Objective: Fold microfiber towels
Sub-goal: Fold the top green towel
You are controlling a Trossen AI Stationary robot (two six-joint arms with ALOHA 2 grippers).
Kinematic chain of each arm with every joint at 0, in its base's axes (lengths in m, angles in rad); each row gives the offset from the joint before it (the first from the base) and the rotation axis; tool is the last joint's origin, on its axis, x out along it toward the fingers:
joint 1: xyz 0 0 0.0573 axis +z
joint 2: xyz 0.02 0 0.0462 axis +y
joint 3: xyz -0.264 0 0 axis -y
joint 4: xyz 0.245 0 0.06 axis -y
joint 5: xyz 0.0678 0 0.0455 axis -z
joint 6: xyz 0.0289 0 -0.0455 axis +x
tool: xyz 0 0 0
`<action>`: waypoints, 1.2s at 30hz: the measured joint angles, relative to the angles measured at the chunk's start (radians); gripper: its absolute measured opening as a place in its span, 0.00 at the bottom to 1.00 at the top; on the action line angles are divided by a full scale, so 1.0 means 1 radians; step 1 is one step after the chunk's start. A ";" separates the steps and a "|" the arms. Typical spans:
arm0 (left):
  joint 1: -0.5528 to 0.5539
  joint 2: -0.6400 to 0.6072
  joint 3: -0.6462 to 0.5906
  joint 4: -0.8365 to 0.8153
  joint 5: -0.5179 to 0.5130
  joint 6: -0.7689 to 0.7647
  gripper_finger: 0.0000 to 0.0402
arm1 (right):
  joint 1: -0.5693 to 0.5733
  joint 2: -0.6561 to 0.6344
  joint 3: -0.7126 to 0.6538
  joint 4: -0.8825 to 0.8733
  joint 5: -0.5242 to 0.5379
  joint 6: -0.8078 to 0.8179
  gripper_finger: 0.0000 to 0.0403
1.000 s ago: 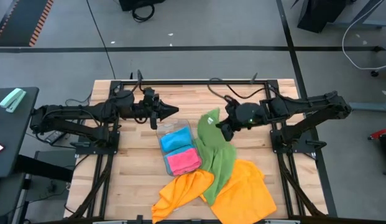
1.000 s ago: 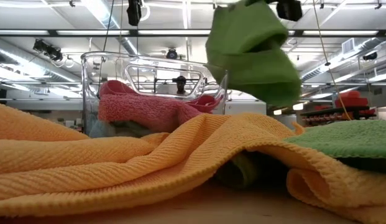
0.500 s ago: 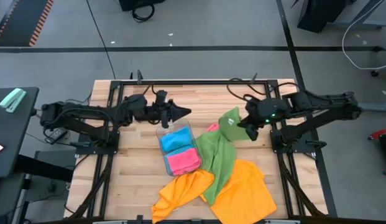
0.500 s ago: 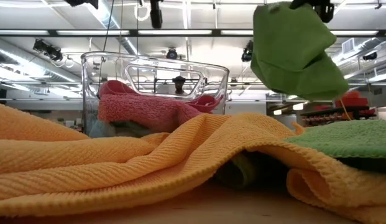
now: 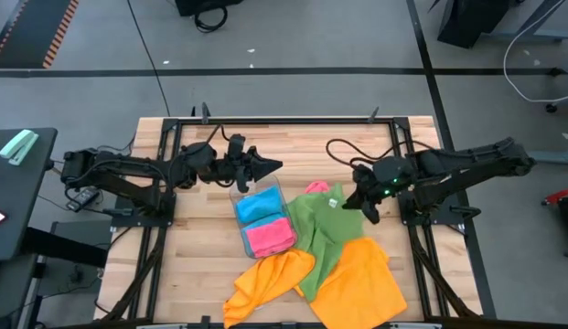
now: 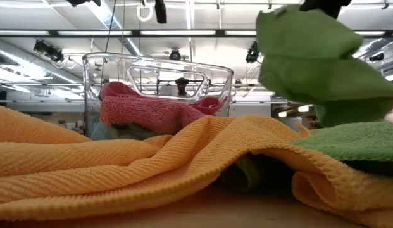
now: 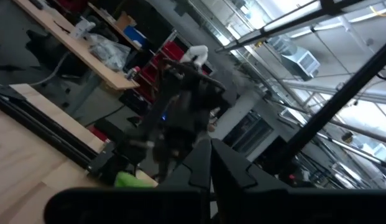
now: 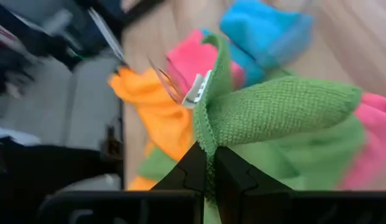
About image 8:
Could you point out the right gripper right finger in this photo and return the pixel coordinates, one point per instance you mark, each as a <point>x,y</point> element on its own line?
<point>236,177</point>

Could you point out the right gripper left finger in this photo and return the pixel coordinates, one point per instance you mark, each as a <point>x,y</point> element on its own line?
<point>189,174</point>

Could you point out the green microfiber towel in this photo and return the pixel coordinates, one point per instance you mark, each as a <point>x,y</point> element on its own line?
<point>304,161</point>
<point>273,109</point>

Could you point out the pink microfiber towel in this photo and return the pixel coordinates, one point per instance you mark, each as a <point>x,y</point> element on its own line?
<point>192,56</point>
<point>373,140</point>

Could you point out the grey metal bracket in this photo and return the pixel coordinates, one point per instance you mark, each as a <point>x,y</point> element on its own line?
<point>108,37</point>

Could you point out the black metal table frame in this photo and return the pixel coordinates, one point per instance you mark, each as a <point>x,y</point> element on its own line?
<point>140,9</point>

